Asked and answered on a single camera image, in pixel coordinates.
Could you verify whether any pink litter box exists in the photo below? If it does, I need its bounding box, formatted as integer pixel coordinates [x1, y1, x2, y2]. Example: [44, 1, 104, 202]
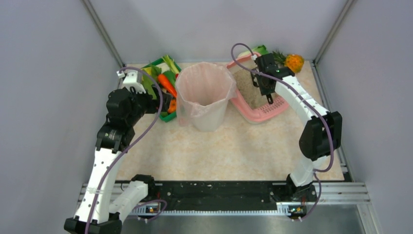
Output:
[226, 61, 289, 124]

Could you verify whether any pink lined trash bin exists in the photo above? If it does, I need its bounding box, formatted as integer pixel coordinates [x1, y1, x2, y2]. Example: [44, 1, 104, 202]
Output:
[176, 62, 237, 132]

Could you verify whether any black litter scoop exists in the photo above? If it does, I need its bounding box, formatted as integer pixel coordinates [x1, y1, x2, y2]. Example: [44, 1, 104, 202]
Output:
[266, 93, 274, 105]

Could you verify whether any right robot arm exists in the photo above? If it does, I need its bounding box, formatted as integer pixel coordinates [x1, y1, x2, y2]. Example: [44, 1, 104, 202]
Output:
[251, 54, 342, 200]

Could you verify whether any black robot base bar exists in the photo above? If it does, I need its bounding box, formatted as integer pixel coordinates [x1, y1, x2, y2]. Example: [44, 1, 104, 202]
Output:
[144, 181, 317, 211]

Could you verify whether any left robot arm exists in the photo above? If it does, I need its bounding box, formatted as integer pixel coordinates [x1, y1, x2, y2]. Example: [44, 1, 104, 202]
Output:
[64, 87, 164, 234]

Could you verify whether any toy bok choy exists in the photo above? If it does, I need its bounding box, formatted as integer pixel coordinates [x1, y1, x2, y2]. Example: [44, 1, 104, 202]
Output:
[238, 45, 269, 57]

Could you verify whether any green vegetable tray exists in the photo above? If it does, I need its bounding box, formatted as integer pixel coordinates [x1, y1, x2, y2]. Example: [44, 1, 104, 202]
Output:
[143, 57, 181, 122]

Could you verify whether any small orange pumpkin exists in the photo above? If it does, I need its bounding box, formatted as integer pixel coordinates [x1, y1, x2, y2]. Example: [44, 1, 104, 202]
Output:
[167, 99, 177, 114]

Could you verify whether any green leafy vegetable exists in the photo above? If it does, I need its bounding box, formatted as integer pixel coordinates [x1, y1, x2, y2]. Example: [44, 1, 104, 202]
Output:
[142, 65, 162, 99]

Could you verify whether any orange toy carrot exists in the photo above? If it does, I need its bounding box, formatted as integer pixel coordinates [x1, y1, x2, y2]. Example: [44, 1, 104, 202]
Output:
[157, 74, 177, 98]

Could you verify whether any toy pineapple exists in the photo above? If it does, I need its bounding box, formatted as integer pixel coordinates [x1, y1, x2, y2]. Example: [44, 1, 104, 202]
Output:
[272, 50, 305, 74]

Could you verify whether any white green leek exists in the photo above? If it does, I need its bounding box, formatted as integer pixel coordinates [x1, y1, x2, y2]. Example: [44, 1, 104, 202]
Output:
[162, 55, 180, 74]

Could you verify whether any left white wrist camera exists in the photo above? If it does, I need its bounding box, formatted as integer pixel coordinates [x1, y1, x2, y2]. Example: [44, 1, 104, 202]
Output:
[116, 70, 147, 94]

